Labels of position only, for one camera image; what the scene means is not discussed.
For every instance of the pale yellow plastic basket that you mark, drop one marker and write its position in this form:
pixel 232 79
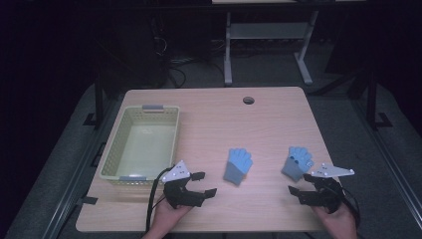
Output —
pixel 146 146

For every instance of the white metal desk frame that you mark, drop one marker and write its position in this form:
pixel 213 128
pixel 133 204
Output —
pixel 265 31

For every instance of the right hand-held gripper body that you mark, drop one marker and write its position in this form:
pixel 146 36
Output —
pixel 326 195

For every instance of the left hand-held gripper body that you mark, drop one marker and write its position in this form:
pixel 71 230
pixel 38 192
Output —
pixel 177 195

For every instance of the black metal stand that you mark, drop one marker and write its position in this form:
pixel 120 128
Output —
pixel 373 99
pixel 98 99

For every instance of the person's right hand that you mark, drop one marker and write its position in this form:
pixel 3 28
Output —
pixel 340 224

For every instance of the aluminium floor rail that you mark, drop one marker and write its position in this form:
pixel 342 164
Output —
pixel 76 186
pixel 388 159

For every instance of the blue glove grey cuff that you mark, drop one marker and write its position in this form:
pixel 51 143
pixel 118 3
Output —
pixel 238 164
pixel 295 162

